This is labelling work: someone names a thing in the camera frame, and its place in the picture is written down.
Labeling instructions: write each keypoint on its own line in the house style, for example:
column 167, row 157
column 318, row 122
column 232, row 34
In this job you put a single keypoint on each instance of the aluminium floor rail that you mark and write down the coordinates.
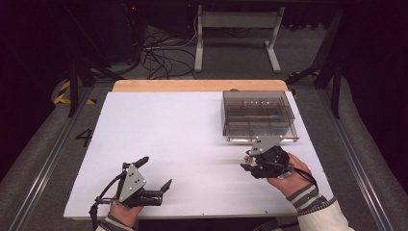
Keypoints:
column 48, row 166
column 356, row 160

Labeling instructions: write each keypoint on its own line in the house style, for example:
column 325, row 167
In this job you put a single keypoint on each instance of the white metal stand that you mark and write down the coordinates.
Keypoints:
column 237, row 20

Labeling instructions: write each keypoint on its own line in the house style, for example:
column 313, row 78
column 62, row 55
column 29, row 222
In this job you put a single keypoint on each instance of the clear grey divided drawer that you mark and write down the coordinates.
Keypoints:
column 260, row 123

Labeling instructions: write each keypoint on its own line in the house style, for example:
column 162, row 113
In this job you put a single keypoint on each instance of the white board sheet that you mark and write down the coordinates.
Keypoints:
column 179, row 154

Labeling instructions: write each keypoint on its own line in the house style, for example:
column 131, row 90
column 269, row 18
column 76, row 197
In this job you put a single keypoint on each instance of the wooden table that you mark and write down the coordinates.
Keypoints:
column 198, row 85

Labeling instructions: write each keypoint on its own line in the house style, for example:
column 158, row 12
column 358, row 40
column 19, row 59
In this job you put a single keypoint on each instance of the person's right hand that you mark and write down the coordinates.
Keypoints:
column 295, row 179

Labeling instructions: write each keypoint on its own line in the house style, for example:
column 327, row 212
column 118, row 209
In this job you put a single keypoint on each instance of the clear grey drawer organizer box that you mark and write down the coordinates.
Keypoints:
column 255, row 99

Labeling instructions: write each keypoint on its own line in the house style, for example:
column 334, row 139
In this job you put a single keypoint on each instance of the person's left hand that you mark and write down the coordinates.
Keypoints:
column 125, row 214

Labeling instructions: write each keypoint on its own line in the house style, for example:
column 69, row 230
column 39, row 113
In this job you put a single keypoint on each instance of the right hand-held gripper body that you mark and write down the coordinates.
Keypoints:
column 271, row 160

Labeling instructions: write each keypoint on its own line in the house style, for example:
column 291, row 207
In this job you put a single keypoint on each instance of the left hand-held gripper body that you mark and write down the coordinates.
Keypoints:
column 132, row 183

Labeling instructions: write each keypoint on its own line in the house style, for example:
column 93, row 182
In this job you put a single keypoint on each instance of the black metal stand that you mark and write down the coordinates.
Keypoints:
column 335, row 80
column 75, row 80

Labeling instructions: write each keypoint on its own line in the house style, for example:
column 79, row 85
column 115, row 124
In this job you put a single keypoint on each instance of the dark equipment with red light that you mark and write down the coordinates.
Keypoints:
column 122, row 32

